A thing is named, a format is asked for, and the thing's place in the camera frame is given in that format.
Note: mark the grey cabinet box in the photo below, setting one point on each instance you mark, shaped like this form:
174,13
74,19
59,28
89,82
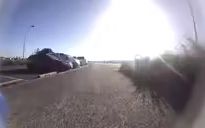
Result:
142,66

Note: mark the curved street lamp pole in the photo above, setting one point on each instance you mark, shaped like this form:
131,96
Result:
24,43

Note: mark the pale concrete kerb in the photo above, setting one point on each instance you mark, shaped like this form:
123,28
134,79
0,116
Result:
16,80

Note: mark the dark asphalt parking lot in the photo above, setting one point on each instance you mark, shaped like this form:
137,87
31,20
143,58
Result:
10,76

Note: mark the thin tall pole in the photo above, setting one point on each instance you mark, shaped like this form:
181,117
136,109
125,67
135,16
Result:
193,23

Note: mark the white car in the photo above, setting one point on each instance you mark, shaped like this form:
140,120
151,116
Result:
75,62

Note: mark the grey gravel path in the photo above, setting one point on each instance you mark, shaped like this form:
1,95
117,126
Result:
90,100

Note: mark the dark blue car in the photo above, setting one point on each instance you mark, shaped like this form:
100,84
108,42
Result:
48,62

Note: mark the vehicle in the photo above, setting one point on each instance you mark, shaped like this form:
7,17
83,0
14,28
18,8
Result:
82,60

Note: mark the large dark bush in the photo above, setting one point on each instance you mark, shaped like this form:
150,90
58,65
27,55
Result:
176,76

